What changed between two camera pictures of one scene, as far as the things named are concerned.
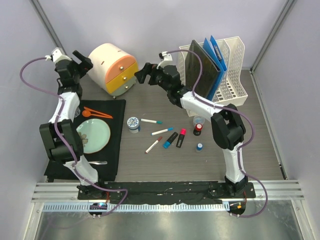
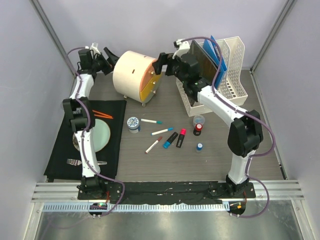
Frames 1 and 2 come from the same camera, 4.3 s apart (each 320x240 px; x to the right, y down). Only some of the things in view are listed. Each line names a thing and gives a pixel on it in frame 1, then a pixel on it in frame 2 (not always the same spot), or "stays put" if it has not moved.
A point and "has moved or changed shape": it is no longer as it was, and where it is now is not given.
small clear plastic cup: (198, 119) stays put
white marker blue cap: (161, 131) stays put
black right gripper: (146, 70) → (164, 59)
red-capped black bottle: (197, 130) stays put
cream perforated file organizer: (231, 89) stays put
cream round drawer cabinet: (113, 69) has moved or changed shape
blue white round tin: (133, 123) stays put
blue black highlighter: (167, 144) stays put
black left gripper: (85, 65) → (111, 62)
